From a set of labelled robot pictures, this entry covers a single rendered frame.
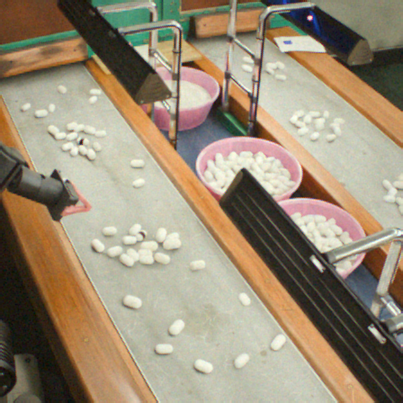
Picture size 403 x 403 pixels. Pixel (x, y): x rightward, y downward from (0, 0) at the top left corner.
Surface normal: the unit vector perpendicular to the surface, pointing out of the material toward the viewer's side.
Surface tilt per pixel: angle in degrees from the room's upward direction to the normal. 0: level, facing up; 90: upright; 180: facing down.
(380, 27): 88
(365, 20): 90
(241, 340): 0
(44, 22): 90
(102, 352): 0
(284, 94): 0
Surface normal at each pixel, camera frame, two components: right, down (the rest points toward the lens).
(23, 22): 0.45, 0.57
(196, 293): 0.05, -0.78
